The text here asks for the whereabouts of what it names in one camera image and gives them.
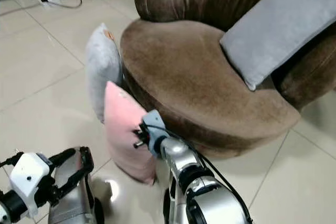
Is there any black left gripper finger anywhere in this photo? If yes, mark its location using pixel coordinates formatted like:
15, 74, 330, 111
61, 146, 95, 200
48, 148, 78, 169

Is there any pink pillow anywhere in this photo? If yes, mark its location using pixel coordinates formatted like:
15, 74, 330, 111
103, 81, 158, 185

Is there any brown velvet round sofa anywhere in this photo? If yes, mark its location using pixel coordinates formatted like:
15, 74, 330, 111
120, 0, 336, 159

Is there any light grey pillow orange tag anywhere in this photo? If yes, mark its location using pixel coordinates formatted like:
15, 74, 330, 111
86, 23, 125, 124

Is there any grey rectangular pillow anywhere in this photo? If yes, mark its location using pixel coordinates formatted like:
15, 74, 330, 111
219, 0, 336, 91

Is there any silver left robot leg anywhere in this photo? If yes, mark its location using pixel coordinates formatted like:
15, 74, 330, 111
47, 148, 106, 224

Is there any silver robot leg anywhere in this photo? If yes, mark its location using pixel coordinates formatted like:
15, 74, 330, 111
47, 148, 106, 224
163, 174, 192, 224

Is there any silver right robot leg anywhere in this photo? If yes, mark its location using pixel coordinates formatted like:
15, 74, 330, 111
163, 174, 192, 224

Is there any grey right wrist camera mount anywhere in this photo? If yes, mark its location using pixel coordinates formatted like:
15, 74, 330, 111
143, 109, 172, 158

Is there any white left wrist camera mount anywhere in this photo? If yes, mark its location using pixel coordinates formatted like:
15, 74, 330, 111
9, 153, 51, 204

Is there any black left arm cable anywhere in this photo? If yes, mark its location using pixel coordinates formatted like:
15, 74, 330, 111
0, 152, 25, 168

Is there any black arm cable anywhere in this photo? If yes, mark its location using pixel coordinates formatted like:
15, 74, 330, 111
169, 134, 254, 222
0, 152, 25, 168

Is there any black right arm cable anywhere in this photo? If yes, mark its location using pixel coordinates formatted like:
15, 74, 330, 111
169, 134, 254, 222

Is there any grey power strip cable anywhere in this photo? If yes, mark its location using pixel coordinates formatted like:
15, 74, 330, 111
46, 0, 83, 9

